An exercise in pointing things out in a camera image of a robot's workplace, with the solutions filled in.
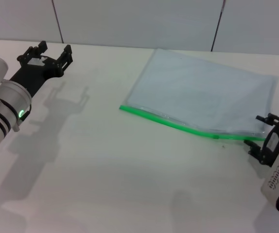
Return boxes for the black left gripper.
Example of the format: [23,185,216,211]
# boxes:
[9,41,74,98]

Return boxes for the clear green-zipper document bag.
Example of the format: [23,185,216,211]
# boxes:
[119,48,279,142]

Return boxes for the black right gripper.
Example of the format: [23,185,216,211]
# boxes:
[243,113,279,168]

